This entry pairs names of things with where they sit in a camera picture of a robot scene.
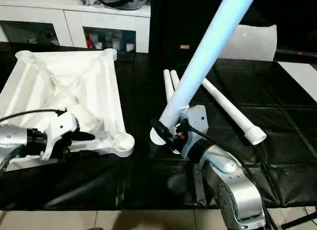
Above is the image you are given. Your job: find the black metal rod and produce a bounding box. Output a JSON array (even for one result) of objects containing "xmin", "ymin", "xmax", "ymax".
[{"xmin": 281, "ymin": 211, "xmax": 317, "ymax": 230}]

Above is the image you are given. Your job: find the white plastic table leg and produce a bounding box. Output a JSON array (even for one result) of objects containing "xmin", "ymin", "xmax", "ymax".
[
  {"xmin": 149, "ymin": 0, "xmax": 260, "ymax": 146},
  {"xmin": 202, "ymin": 79, "xmax": 267, "ymax": 146},
  {"xmin": 162, "ymin": 69, "xmax": 175, "ymax": 102},
  {"xmin": 170, "ymin": 70, "xmax": 181, "ymax": 92}
]

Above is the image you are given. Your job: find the black cabinet with gold label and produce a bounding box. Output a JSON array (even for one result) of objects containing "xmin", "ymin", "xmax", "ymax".
[{"xmin": 148, "ymin": 0, "xmax": 238, "ymax": 60}]

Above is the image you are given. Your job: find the white cabinet with glass doors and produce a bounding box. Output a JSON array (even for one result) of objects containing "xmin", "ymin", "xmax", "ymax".
[{"xmin": 0, "ymin": 0, "xmax": 152, "ymax": 54}]

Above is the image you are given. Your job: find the black work mat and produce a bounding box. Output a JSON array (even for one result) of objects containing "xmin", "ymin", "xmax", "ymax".
[{"xmin": 0, "ymin": 42, "xmax": 317, "ymax": 211}]

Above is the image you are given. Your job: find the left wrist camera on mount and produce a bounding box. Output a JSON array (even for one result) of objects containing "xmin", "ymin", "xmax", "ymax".
[{"xmin": 39, "ymin": 111, "xmax": 80, "ymax": 162}]

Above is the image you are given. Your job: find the white plastic table top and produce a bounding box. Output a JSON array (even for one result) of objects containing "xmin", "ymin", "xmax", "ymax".
[{"xmin": 0, "ymin": 48, "xmax": 136, "ymax": 173}]

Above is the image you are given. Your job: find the white flat board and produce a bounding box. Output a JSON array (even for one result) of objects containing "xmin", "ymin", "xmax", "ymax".
[{"xmin": 277, "ymin": 61, "xmax": 317, "ymax": 103}]

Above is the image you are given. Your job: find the grey rounded container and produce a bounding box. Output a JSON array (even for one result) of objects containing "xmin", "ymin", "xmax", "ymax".
[{"xmin": 99, "ymin": 0, "xmax": 149, "ymax": 10}]

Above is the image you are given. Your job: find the black horizontal bar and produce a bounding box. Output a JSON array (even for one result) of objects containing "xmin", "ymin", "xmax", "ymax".
[{"xmin": 276, "ymin": 48, "xmax": 317, "ymax": 58}]

